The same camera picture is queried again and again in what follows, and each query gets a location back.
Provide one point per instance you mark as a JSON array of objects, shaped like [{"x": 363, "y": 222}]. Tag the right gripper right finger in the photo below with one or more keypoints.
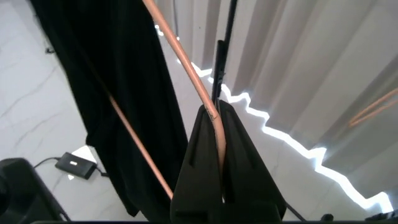
[{"x": 248, "y": 186}]

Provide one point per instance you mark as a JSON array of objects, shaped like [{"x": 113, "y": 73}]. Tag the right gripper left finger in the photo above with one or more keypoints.
[{"x": 196, "y": 186}]

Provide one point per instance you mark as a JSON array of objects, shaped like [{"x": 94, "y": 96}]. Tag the pink clothes hanger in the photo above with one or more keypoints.
[
  {"x": 354, "y": 121},
  {"x": 188, "y": 67}
]

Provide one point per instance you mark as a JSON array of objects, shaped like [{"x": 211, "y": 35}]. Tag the black garment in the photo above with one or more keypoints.
[{"x": 124, "y": 77}]

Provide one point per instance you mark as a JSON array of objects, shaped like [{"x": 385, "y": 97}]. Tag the black clothes rack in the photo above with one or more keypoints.
[{"x": 220, "y": 62}]

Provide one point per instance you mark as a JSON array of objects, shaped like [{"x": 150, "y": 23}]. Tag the black power adapter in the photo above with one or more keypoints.
[{"x": 76, "y": 165}]

